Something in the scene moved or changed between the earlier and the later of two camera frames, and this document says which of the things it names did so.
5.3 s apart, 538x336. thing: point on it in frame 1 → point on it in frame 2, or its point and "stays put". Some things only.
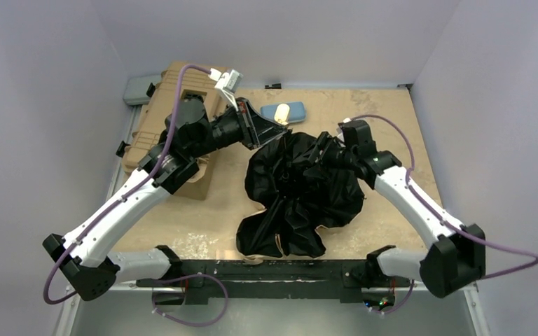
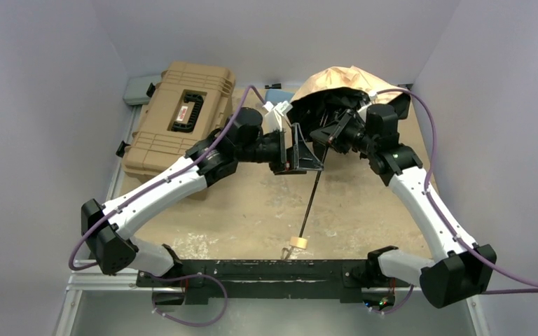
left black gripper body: x=246 y=126 → x=288 y=149
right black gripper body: x=323 y=150 → x=340 y=132
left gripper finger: x=261 y=129 → x=304 y=155
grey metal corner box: x=138 y=90 stays put
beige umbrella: x=300 y=197 → x=327 y=96
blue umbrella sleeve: x=285 y=113 → x=277 y=96
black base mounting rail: x=325 y=282 stays put
